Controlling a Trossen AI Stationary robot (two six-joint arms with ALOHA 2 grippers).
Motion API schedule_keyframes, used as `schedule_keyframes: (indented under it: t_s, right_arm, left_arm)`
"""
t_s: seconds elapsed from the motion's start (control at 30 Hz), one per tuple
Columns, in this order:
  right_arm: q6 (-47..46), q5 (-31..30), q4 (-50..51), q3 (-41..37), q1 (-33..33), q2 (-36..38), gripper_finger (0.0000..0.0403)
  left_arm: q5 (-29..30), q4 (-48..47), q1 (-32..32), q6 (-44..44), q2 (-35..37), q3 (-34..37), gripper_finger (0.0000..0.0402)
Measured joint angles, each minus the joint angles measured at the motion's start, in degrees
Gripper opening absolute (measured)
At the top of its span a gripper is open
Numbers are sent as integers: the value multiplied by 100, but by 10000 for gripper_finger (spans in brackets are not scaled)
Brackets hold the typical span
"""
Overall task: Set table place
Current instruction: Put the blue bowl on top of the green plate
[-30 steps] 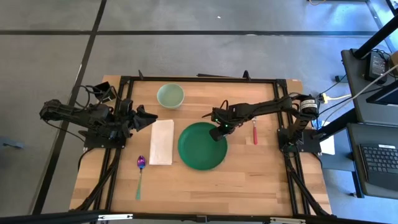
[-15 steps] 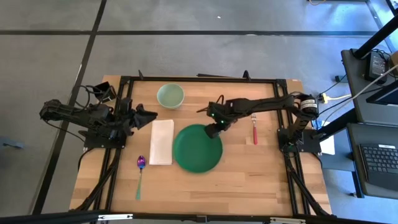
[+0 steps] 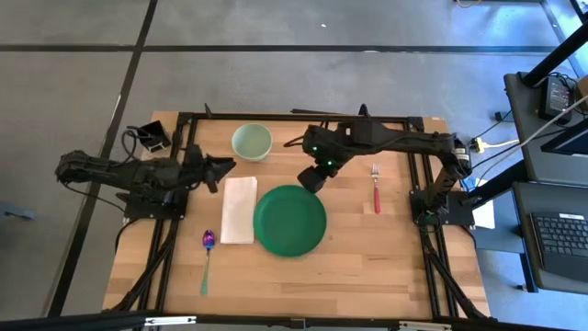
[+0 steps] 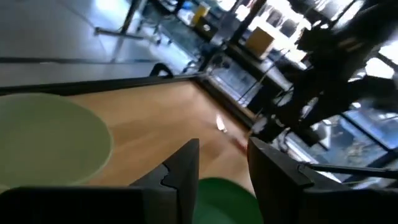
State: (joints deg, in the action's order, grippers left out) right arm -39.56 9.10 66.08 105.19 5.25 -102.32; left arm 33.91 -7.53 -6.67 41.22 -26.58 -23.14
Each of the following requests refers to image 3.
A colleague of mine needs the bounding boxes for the black crossbar silver brackets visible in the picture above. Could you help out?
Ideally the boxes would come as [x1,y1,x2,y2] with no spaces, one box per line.
[0,310,588,331]

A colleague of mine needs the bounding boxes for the black diagonal pole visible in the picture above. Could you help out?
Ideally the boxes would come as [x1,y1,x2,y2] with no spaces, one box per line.
[521,22,588,88]

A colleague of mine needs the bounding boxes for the pale green bowl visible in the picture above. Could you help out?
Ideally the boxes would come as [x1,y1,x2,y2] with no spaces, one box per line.
[231,122,274,163]

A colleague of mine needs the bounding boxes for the red handled fork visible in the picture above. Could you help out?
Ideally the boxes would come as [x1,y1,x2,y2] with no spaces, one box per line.
[370,163,382,215]

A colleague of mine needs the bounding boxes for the yellow plug cable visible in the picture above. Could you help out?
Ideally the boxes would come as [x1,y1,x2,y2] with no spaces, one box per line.
[474,136,521,154]

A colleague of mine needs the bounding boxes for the black laptop keyboard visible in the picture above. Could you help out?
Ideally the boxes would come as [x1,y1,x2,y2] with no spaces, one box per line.
[529,211,588,284]

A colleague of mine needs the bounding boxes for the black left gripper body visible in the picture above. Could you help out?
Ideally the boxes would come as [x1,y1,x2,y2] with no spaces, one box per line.
[182,143,217,188]

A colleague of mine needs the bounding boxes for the white folded napkin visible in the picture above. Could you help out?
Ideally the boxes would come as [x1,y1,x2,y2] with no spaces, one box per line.
[220,176,259,245]

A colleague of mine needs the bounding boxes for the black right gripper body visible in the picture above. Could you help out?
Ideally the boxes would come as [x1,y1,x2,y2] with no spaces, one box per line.
[297,157,344,195]

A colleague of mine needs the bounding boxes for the white cable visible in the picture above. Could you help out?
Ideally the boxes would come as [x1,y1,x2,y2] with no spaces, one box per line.
[472,94,588,177]

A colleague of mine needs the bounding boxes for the black power adapter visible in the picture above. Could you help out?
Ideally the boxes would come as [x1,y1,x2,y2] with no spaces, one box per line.
[539,75,575,123]

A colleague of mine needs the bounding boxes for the white paper sheet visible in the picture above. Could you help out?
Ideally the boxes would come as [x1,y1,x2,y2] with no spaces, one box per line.
[471,200,497,231]

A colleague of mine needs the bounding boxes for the green plate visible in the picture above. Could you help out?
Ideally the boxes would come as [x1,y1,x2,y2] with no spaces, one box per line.
[253,184,328,258]

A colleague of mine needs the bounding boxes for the black aluminium table frame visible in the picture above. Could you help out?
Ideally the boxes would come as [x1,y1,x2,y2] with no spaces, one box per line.
[103,103,492,323]

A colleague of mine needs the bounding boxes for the dark blue screen device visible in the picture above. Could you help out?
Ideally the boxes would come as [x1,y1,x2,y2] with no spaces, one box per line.
[540,118,588,155]

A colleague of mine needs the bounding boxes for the black looped cable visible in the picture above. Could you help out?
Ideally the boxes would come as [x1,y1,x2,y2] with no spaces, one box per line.
[120,124,144,163]

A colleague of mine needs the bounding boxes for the grey desk surface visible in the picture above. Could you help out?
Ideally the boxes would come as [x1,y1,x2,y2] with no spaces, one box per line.
[511,180,588,296]
[503,72,588,186]

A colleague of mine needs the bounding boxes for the iridescent purple spoon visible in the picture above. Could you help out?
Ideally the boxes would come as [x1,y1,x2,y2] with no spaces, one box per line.
[199,229,217,297]

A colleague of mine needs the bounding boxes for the black desk leg beam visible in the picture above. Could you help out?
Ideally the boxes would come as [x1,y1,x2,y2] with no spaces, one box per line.
[462,159,530,207]

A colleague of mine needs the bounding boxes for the black open box bracket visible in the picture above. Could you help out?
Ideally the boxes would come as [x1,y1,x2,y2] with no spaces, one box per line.
[137,120,173,154]

